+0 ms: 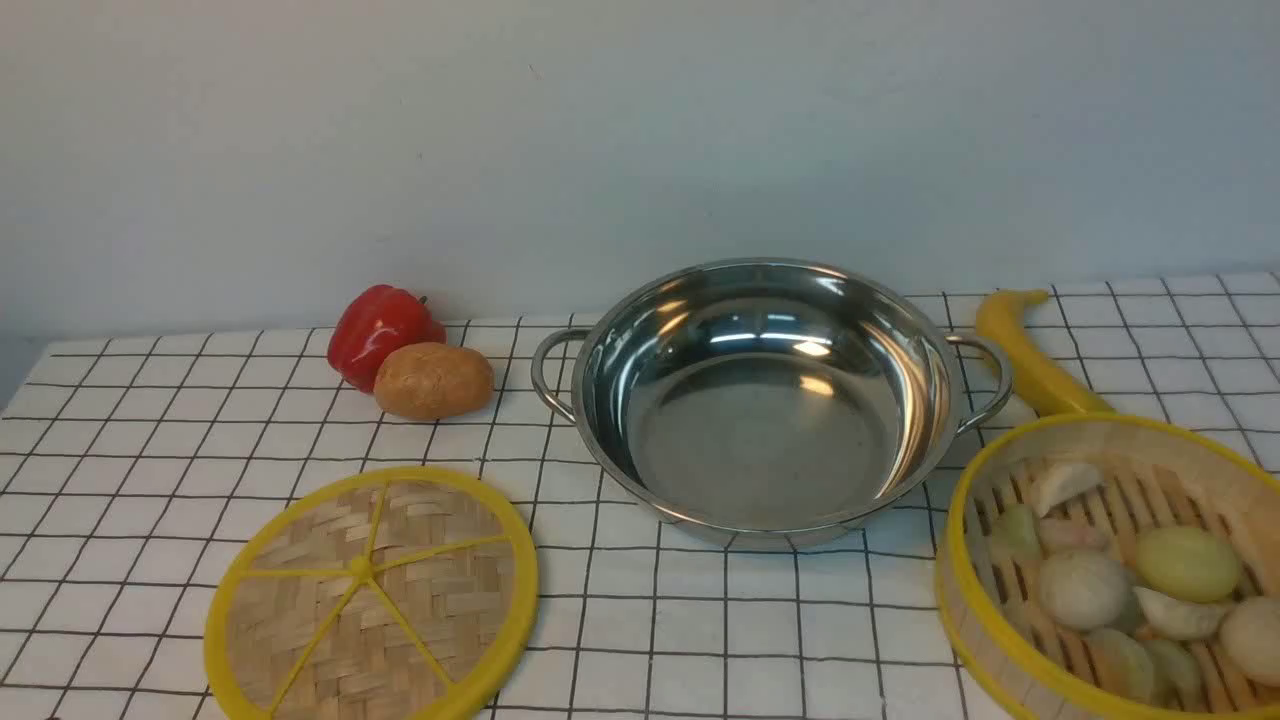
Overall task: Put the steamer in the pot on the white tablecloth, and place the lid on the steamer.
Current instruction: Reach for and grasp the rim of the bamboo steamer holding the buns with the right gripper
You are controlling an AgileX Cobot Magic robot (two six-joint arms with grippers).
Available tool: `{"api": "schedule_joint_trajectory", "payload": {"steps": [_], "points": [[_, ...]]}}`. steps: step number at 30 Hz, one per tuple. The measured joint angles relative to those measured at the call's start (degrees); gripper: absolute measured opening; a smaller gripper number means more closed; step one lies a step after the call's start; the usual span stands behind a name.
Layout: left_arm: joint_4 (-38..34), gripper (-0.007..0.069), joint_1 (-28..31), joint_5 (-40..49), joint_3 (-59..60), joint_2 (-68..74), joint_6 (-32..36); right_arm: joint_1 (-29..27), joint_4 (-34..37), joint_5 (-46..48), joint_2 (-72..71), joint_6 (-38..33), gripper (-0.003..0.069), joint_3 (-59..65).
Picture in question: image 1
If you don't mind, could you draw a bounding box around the round white bun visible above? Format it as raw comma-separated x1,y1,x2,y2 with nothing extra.
1037,550,1134,632

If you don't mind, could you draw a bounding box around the white folded dumpling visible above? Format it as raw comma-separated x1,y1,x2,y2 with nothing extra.
1134,587,1234,641

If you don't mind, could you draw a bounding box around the brown potato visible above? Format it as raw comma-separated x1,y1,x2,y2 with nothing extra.
372,342,495,421

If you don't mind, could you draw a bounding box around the pale green round bun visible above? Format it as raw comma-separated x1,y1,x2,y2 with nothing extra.
1135,527,1243,603

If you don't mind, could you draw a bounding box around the yellow banana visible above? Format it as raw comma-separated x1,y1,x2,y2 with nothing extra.
975,290,1114,416

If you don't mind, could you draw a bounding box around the stainless steel pot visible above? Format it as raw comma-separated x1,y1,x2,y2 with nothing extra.
530,258,1012,550

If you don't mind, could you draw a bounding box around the bamboo steamer basket yellow rim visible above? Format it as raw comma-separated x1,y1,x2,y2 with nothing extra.
934,413,1277,719

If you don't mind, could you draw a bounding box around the round beige bun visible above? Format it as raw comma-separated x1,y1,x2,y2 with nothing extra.
1219,596,1279,688

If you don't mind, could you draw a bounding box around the white dumpling at back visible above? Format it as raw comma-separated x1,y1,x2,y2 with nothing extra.
1029,460,1105,518

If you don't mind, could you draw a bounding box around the woven bamboo steamer lid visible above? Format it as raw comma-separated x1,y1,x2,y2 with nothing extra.
204,466,540,719

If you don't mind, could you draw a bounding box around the white checkered tablecloth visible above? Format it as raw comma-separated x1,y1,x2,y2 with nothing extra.
3,272,1277,719

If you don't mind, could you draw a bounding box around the red bell pepper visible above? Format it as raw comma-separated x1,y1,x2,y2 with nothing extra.
326,284,447,395

